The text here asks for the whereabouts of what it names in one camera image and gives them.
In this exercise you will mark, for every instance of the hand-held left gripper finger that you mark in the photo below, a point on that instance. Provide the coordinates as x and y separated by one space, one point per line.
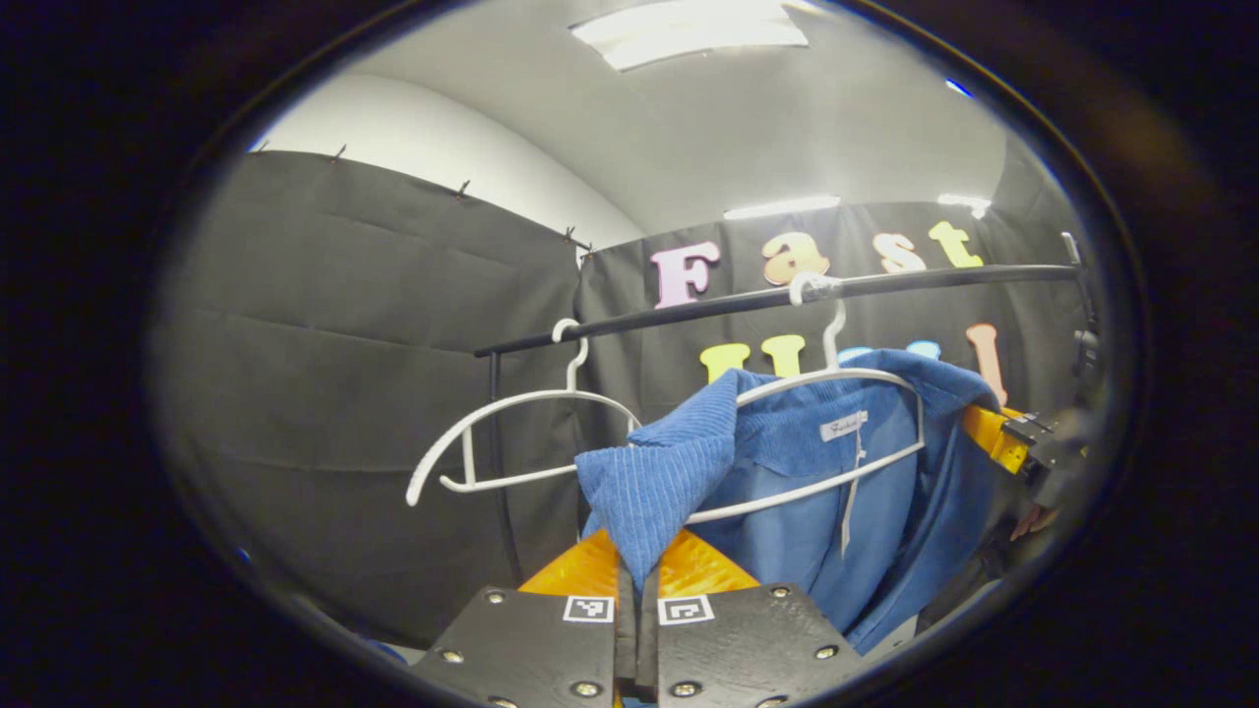
627 649
647 649

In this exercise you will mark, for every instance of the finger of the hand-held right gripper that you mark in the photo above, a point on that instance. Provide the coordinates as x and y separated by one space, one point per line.
989 438

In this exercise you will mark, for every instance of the white clothes hanger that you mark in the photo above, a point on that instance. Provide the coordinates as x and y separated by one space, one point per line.
531 398
836 339

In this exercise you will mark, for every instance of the black clothes rack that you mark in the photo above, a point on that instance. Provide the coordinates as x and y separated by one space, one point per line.
728 303

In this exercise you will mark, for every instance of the small ceiling light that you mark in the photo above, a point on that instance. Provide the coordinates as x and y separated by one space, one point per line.
966 203

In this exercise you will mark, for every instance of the long ceiling strip light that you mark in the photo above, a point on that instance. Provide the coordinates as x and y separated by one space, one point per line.
782 206

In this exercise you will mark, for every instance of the black backdrop cloth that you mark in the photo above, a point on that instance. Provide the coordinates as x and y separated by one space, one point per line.
344 374

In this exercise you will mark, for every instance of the large ceiling light panel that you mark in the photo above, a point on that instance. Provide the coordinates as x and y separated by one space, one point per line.
689 29

